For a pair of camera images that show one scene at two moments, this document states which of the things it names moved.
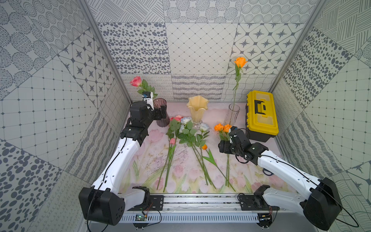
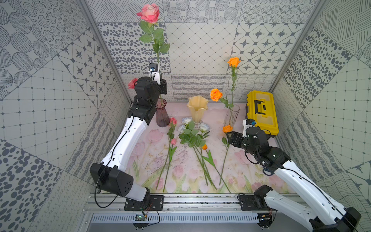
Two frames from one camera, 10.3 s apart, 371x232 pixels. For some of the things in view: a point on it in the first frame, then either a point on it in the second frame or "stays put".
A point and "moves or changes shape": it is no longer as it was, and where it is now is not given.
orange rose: [241, 62] moves or changes shape
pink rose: [175, 122] -> [150, 14]
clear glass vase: [232, 114] stays put
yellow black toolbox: [261, 121] stays put
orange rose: [224, 134] -> [216, 95]
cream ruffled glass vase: [197, 105] stays put
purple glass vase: [157, 102] stays put
